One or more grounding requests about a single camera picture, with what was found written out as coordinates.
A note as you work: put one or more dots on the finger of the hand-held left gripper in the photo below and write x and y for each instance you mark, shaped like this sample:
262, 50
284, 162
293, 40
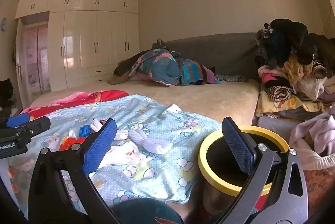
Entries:
39, 125
18, 119

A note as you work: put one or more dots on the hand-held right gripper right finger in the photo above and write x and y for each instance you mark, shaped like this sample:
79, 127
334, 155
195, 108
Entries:
236, 145

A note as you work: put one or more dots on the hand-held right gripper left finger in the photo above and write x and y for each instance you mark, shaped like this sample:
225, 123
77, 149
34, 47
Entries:
100, 145

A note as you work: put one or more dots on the yellow rimmed waste bin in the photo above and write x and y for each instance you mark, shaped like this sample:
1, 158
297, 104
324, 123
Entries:
201, 158

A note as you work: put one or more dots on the white crumpled tissue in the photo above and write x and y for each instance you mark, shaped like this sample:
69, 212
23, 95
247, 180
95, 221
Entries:
121, 134
95, 125

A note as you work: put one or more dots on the blue plastic bag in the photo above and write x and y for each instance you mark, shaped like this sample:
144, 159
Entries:
85, 130

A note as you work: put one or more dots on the white plastic bag red print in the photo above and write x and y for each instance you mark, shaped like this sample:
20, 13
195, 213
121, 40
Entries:
125, 154

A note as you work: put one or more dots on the white door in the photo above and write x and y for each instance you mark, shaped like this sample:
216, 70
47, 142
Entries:
21, 82

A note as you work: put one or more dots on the red blanket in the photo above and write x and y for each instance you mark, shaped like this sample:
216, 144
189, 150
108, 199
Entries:
99, 97

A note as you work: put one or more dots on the beige bed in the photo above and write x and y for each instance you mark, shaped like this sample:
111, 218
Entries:
209, 98

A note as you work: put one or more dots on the light blue cartoon sheet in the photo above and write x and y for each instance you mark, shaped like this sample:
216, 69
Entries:
157, 114

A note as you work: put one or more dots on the pink cartoon door curtain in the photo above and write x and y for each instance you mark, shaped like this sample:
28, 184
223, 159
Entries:
38, 56

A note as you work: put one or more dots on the grey patterned cloth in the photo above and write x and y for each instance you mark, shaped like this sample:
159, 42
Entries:
230, 78

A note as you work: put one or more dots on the pale pink garment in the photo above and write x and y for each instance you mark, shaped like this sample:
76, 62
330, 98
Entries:
314, 135

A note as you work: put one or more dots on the dark olive cloth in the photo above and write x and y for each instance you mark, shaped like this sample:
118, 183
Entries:
123, 69

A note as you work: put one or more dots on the striped towel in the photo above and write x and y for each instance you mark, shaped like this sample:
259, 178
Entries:
195, 72

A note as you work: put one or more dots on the orange floral fabric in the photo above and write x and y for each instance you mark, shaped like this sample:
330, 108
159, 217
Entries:
319, 182

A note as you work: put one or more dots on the grey headboard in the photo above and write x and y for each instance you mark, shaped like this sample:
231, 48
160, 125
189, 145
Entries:
222, 51

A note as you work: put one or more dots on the white wardrobe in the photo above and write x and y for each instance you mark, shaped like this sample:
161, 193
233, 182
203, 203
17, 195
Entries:
78, 38

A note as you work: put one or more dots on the blue floral quilt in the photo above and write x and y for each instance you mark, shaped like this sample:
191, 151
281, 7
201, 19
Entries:
159, 67

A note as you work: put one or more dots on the pile of clothes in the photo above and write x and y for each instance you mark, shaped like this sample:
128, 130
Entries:
293, 61

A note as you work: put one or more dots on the round wall clock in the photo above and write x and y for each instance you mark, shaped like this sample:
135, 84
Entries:
3, 23

